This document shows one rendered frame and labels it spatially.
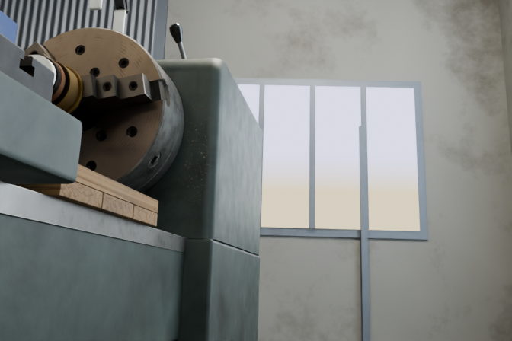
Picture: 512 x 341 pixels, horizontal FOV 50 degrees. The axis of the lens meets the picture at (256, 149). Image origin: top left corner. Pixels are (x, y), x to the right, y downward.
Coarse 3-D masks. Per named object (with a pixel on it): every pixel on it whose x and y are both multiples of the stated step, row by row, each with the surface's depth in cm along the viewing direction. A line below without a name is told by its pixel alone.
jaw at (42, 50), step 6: (36, 42) 98; (30, 48) 98; (36, 48) 98; (42, 48) 98; (24, 54) 98; (30, 54) 98; (36, 54) 98; (42, 54) 95; (48, 54) 99; (54, 60) 100
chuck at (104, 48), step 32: (96, 32) 101; (64, 64) 101; (96, 64) 100; (128, 64) 99; (96, 128) 97; (128, 128) 96; (160, 128) 95; (96, 160) 95; (128, 160) 94; (160, 160) 100
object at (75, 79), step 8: (56, 64) 85; (56, 72) 84; (64, 72) 87; (72, 72) 90; (56, 80) 84; (64, 80) 85; (72, 80) 87; (80, 80) 90; (56, 88) 84; (64, 88) 86; (72, 88) 87; (80, 88) 89; (56, 96) 85; (64, 96) 86; (72, 96) 88; (80, 96) 89; (56, 104) 86; (64, 104) 87; (72, 104) 89
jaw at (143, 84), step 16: (96, 80) 92; (112, 80) 92; (128, 80) 93; (144, 80) 93; (96, 96) 91; (112, 96) 91; (128, 96) 93; (144, 96) 93; (160, 96) 96; (96, 112) 96
